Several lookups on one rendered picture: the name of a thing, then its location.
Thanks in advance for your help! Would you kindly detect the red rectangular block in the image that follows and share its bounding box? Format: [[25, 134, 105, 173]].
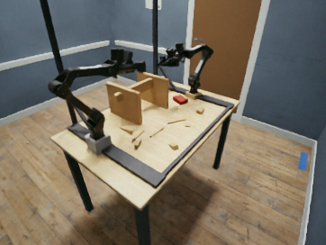
[[173, 95, 188, 105]]

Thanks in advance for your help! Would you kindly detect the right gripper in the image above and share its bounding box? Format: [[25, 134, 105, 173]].
[[122, 60, 146, 74]]

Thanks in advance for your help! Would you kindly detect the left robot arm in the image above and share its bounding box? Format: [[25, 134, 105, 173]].
[[166, 41, 213, 95]]

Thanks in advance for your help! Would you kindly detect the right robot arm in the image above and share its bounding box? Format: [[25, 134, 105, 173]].
[[48, 48, 133, 141]]

